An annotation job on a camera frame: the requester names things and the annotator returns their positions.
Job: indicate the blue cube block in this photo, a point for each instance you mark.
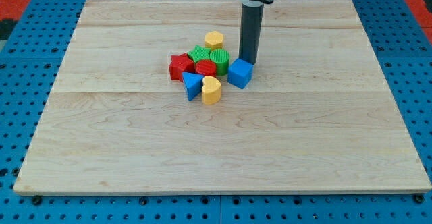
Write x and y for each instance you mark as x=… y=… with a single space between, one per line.
x=240 y=73

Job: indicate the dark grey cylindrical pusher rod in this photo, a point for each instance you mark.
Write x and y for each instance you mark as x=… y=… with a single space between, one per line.
x=250 y=30

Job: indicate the yellow heart block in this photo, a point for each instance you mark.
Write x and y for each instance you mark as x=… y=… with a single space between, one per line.
x=211 y=90

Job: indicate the blue triangle block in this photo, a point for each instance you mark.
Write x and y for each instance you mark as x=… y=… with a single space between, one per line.
x=192 y=84

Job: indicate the red cylinder block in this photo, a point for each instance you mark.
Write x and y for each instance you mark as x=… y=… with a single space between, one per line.
x=206 y=67

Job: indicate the green cylinder block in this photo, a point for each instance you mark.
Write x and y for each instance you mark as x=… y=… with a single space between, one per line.
x=221 y=58

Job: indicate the green star block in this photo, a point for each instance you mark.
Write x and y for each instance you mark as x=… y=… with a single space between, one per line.
x=199 y=53

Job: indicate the red star block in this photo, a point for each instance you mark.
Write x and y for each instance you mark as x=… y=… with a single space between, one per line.
x=179 y=64

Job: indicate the yellow hexagon block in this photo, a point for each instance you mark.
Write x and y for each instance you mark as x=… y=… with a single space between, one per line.
x=214 y=40

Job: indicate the light wooden board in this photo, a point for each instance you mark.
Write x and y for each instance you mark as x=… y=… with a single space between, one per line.
x=317 y=117

